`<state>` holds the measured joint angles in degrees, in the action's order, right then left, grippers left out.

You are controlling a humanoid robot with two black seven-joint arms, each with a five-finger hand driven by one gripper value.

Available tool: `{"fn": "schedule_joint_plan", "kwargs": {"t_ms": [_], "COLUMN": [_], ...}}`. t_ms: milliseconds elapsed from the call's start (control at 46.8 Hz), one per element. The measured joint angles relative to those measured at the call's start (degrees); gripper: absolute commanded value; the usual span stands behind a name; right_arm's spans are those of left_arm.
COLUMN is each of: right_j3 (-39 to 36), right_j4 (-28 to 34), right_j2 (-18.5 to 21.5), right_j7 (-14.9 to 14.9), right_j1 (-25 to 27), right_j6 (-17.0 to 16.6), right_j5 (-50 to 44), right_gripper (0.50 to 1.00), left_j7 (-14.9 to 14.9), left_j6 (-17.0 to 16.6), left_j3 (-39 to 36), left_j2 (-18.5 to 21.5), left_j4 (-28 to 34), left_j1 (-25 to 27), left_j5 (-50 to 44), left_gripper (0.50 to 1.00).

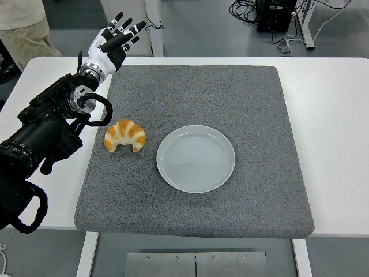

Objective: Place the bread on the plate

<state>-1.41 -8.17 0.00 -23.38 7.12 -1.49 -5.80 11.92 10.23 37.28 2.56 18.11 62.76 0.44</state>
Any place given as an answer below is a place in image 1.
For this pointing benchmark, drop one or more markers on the white desk leg with foot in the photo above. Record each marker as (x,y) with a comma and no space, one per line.
(306,29)

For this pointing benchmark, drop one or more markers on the person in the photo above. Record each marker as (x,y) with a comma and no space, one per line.
(26,37)
(7,70)

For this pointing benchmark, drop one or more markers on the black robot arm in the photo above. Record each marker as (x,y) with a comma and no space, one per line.
(43,135)

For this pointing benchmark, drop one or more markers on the black computer case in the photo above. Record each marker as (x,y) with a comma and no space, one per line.
(274,17)

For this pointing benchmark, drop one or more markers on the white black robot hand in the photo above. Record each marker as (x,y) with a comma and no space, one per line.
(101,56)

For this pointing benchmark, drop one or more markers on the white desk post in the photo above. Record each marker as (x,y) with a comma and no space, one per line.
(157,43)

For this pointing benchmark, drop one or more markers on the white table leg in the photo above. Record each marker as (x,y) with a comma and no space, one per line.
(86,254)
(302,259)

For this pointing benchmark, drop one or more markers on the small grey floor bracket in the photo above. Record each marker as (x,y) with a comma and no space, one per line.
(285,49)

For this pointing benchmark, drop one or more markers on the golden croissant bread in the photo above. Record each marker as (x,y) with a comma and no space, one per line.
(127,130)

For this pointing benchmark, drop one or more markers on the grey felt table mat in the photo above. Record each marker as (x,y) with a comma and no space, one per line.
(245,95)

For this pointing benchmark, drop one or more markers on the pale grey round plate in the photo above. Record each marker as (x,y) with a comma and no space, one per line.
(196,161)

